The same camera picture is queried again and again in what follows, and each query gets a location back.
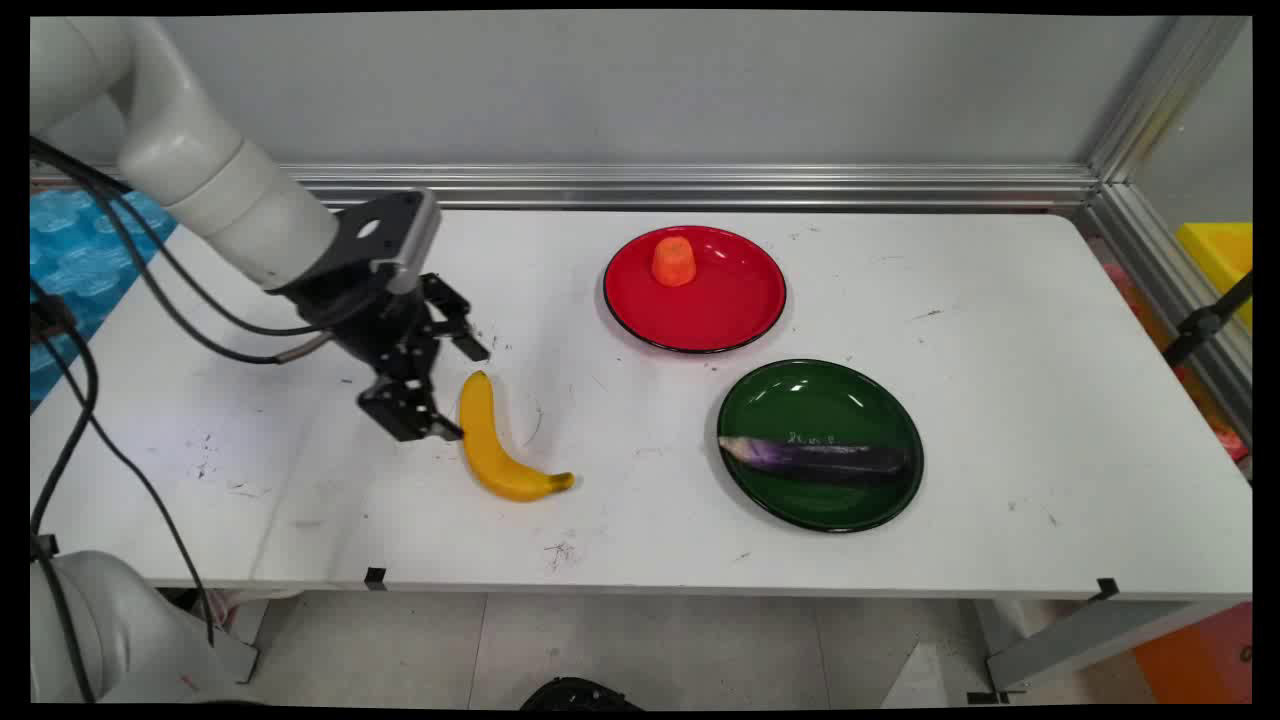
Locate aluminium horizontal frame rail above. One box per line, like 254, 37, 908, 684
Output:
30, 163, 1101, 212

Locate grey table leg brace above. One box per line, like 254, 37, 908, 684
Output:
984, 598, 1246, 693

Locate blue bubble wrap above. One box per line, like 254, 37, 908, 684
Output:
30, 188, 179, 406

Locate black round floor object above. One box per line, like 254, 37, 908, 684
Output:
520, 677, 643, 711

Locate orange box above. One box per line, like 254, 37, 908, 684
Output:
1133, 602, 1252, 703

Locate aluminium side frame rail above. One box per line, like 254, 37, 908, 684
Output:
1075, 183, 1252, 443

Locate green round plate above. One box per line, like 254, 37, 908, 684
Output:
716, 359, 925, 534

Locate long black arm cable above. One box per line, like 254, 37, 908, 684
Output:
30, 290, 217, 647

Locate purple eggplant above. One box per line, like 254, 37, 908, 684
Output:
718, 436, 913, 488

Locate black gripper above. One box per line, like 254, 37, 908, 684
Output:
270, 262, 491, 444

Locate aluminium frame post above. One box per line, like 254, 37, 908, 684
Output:
1088, 15, 1251, 183

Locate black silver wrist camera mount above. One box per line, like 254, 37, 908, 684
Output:
332, 190, 442, 297

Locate orange carrot piece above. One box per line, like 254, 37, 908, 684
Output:
651, 236, 697, 288

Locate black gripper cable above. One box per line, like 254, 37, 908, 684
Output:
30, 135, 333, 367

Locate yellow plastic box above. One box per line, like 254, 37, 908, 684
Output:
1175, 222, 1252, 331

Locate red round plate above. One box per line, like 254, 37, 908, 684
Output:
602, 225, 788, 355

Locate yellow banana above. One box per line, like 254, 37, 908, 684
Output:
457, 371, 576, 503

